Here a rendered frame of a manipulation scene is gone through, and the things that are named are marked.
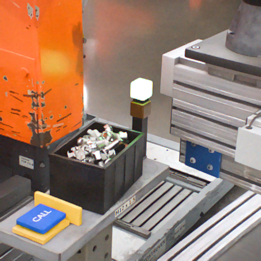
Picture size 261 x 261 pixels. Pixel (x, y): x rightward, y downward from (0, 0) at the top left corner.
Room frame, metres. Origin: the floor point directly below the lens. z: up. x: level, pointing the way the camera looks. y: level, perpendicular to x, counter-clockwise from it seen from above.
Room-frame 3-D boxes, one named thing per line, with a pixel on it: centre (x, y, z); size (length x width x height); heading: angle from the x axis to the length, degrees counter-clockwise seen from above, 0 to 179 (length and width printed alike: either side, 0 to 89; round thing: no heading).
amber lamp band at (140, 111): (1.48, -0.02, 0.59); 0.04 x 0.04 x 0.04; 58
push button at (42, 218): (1.17, 0.18, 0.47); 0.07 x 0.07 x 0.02; 58
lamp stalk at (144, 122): (1.48, -0.02, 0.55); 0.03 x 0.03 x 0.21; 58
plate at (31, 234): (1.17, 0.18, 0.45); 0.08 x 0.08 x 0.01; 58
